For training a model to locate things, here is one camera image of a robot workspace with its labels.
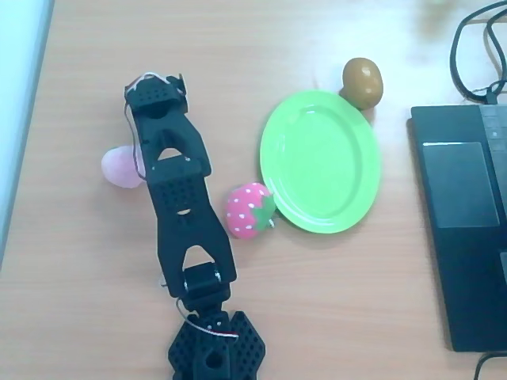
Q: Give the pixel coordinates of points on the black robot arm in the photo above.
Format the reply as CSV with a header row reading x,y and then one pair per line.
x,y
190,229

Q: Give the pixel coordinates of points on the pink dotted plush strawberry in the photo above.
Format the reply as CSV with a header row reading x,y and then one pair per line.
x,y
243,210

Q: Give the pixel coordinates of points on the green oval plate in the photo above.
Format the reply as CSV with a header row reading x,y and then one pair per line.
x,y
321,166

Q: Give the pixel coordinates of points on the pale pink plush ball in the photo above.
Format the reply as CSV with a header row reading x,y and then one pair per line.
x,y
117,166

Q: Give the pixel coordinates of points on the brown toy kiwi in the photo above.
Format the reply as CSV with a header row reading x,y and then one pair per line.
x,y
362,83

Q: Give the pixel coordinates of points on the black laptop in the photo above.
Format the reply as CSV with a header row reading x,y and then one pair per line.
x,y
459,198

